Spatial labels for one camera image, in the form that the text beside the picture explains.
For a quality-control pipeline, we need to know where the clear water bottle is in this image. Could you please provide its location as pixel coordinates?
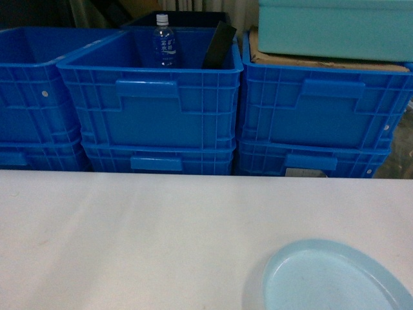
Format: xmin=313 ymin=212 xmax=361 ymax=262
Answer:
xmin=152 ymin=14 xmax=177 ymax=68

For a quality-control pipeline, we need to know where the light blue oval tray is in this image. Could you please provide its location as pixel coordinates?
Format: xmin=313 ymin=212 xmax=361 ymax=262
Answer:
xmin=262 ymin=239 xmax=412 ymax=309

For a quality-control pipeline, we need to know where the blue crate lower left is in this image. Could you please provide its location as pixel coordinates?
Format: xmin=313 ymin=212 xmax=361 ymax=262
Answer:
xmin=1 ymin=139 xmax=92 ymax=172

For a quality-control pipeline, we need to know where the blue crate upper right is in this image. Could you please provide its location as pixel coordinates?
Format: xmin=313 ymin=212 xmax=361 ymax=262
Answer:
xmin=237 ymin=31 xmax=412 ymax=150

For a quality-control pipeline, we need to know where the teal plastic bin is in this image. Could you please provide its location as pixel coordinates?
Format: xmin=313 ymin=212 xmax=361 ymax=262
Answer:
xmin=258 ymin=1 xmax=412 ymax=62

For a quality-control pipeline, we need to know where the blue crate lower right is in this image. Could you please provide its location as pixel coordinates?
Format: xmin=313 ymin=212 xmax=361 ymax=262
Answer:
xmin=236 ymin=140 xmax=391 ymax=178

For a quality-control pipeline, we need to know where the blue crate upper middle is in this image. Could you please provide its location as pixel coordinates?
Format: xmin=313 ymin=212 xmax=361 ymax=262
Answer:
xmin=57 ymin=26 xmax=243 ymax=152

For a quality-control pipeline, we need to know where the black flat panel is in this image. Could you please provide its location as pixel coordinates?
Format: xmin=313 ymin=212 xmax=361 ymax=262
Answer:
xmin=202 ymin=21 xmax=236 ymax=69

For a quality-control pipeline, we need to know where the blue crate upper left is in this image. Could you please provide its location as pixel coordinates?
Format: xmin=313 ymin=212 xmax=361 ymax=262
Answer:
xmin=1 ymin=26 xmax=116 ymax=144

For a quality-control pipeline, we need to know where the blue crate lower middle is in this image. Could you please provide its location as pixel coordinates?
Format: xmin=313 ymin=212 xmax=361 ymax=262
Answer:
xmin=81 ymin=139 xmax=236 ymax=175

